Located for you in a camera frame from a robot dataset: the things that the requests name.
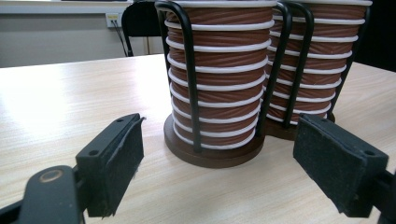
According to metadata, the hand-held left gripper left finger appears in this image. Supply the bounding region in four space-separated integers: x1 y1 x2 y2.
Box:
75 112 147 218

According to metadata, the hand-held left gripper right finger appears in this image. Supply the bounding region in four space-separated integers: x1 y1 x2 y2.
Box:
292 112 390 218

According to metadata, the black wire cup holder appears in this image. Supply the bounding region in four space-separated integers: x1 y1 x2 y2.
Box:
264 1 372 142
154 0 293 170

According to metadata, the stack of brown paper cups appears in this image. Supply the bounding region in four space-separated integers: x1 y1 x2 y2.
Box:
163 0 278 151
262 0 374 126

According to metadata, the dark panel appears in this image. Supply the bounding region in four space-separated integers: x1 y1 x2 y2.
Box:
354 0 396 73

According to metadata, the black office chair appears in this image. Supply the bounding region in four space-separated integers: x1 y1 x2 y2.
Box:
120 0 163 58

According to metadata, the light office desk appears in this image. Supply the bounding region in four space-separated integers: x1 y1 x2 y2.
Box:
0 0 134 15

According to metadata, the black power cable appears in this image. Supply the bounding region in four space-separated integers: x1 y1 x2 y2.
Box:
111 20 129 58

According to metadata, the white wall socket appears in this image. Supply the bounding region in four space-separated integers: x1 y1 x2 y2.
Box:
105 12 123 29

